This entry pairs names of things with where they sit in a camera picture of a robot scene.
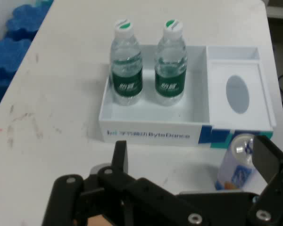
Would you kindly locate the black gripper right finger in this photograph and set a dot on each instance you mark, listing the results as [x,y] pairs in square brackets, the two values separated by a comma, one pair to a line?
[273,164]

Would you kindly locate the blue foam mat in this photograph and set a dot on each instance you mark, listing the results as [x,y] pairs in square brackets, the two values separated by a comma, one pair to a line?
[26,21]
[4,61]

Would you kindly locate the blue and white drink can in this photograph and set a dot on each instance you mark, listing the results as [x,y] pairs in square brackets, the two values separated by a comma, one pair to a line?
[228,164]

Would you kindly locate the green label water bottle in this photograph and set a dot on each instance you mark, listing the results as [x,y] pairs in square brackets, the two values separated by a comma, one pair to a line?
[171,80]
[126,80]

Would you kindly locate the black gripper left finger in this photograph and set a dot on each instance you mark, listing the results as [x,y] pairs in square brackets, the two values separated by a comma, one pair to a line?
[122,195]

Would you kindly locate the white ByteDance cardboard box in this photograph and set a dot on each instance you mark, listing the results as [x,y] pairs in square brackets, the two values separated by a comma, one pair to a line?
[155,128]

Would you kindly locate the grey object beyond table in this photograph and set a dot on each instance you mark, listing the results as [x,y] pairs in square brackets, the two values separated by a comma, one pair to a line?
[280,9]

